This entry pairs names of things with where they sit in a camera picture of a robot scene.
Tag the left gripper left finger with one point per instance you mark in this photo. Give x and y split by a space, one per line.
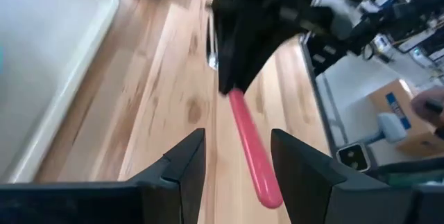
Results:
187 182

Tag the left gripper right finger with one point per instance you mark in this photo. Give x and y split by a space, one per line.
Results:
298 182

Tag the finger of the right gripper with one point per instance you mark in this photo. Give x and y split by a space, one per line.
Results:
225 68
253 61

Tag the beige plastic tray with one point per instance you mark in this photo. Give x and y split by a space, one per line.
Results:
45 61

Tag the square white device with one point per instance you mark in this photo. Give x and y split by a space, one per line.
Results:
353 156

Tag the pale blue plastic object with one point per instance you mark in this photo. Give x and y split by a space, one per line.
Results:
390 127

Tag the cardboard box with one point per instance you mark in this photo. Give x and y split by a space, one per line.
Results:
388 102

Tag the person's hand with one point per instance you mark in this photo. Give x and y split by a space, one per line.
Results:
425 104

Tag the black aluminium table frame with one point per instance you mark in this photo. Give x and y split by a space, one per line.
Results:
320 92

